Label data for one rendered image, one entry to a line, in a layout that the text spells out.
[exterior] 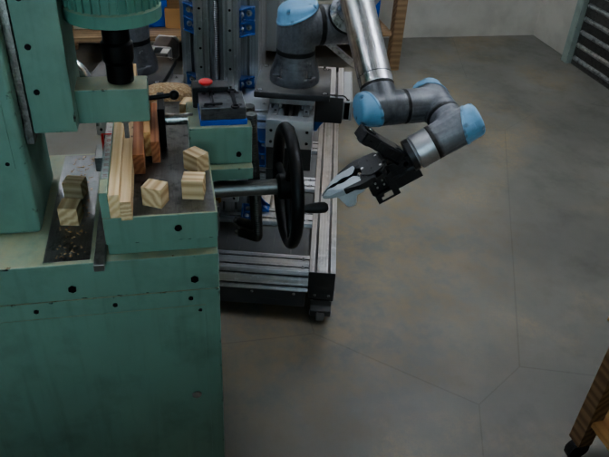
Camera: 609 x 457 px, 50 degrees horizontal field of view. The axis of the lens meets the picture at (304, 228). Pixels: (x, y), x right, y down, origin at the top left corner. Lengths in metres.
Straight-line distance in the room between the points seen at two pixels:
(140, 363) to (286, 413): 0.68
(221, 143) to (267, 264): 0.84
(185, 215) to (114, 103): 0.26
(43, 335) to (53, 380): 0.13
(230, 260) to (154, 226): 0.98
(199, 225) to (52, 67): 0.38
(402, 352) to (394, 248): 0.59
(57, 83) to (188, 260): 0.41
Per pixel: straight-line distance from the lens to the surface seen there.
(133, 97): 1.32
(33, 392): 1.55
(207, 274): 1.32
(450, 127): 1.37
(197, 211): 1.23
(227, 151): 1.43
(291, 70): 1.95
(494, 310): 2.51
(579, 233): 3.08
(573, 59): 5.06
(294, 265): 2.19
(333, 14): 1.93
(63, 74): 1.28
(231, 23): 2.04
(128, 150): 1.37
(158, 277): 1.32
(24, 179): 1.34
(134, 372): 1.50
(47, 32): 1.25
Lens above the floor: 1.58
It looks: 35 degrees down
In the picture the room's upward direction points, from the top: 4 degrees clockwise
